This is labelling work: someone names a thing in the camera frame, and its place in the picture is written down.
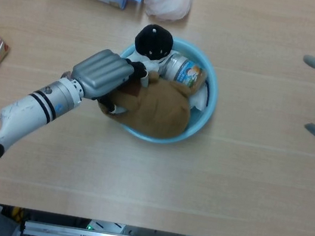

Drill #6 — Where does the clear jar with blue label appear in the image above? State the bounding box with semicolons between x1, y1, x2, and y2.
156;50;210;94

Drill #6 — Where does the light blue plastic bowl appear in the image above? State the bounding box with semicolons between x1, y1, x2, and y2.
106;29;227;152

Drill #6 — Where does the black-headed plush doll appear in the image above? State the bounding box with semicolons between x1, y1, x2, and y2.
125;21;178;91

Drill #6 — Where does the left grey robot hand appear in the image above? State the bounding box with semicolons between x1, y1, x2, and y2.
65;43;153;119

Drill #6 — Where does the brown capybara plush toy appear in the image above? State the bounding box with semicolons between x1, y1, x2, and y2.
53;56;198;144

